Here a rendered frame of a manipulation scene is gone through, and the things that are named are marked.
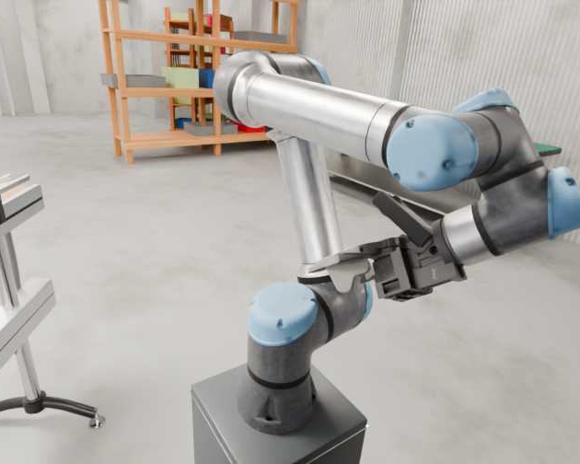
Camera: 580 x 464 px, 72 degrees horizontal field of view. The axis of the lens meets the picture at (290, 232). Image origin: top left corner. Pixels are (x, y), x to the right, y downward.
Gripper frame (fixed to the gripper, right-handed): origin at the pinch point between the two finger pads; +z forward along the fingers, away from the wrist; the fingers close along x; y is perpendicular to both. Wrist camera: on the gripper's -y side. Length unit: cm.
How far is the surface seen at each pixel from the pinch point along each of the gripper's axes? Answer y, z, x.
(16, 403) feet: 1, 154, -2
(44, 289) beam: -36, 128, -3
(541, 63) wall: -230, -50, 335
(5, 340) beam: -15, 119, -16
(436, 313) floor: -19, 61, 196
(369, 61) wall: -381, 109, 357
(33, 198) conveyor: -60, 104, -16
